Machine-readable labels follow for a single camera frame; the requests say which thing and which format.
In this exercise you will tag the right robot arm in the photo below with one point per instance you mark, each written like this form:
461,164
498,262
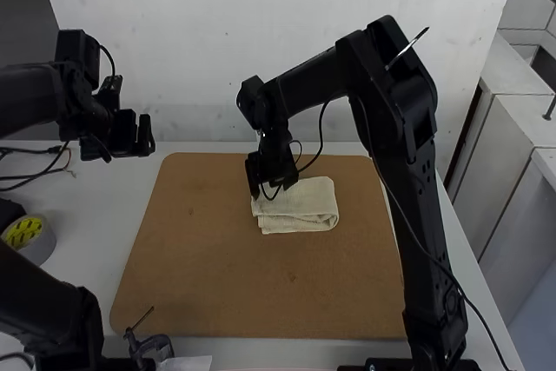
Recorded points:
391,106

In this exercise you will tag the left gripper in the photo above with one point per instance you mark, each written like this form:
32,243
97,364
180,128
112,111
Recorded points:
123,132

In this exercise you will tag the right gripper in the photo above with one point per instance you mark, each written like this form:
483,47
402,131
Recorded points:
276,158

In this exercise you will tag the grey tape roll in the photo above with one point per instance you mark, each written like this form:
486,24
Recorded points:
37,240

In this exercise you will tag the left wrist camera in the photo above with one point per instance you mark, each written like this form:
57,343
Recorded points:
108,89

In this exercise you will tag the cork mat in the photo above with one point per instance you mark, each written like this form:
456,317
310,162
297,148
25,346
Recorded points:
243,266

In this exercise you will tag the black clamp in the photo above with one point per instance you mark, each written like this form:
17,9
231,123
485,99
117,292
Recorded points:
150,347

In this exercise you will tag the pale towel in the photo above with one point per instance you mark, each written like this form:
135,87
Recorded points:
304,210

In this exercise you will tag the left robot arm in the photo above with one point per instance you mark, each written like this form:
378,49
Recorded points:
30,93

